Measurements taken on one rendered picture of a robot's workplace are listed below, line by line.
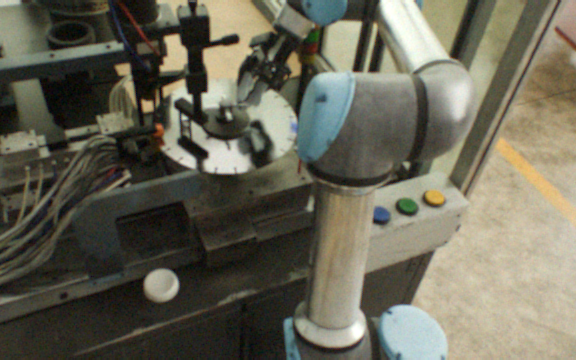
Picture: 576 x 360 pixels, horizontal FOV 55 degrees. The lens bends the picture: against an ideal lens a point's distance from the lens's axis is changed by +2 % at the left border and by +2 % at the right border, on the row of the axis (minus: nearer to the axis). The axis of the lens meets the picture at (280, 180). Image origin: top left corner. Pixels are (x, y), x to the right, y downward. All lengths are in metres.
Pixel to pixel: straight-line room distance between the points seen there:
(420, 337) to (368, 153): 0.37
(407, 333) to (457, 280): 1.36
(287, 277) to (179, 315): 0.25
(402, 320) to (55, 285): 0.71
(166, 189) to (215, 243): 0.18
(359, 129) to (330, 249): 0.19
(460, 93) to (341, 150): 0.17
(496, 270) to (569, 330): 0.31
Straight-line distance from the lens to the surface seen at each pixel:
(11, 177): 1.41
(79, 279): 1.25
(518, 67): 1.11
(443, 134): 0.72
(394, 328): 0.94
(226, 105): 1.23
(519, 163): 2.89
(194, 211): 1.21
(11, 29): 2.05
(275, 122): 1.27
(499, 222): 2.57
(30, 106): 1.70
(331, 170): 0.71
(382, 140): 0.69
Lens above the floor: 1.77
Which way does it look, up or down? 46 degrees down
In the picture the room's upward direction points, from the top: 6 degrees clockwise
